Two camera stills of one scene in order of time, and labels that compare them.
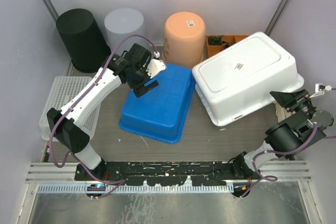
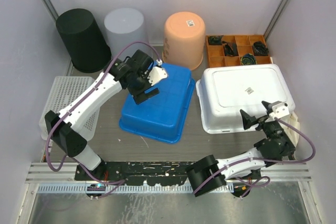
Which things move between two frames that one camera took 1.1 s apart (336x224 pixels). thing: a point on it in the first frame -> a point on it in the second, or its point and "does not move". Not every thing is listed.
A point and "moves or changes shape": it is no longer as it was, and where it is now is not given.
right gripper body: x=304 y=105 -> x=268 y=126
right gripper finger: x=285 y=98 -> x=247 y=120
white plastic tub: x=239 y=82 moves or changes shape
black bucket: x=85 y=43 does not move
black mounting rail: x=161 y=173 does not move
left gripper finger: x=151 y=84 -> x=152 y=93
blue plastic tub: x=161 y=113 does not move
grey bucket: x=121 y=23 does not move
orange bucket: x=184 y=39 does not move
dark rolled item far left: x=215 y=40 does not move
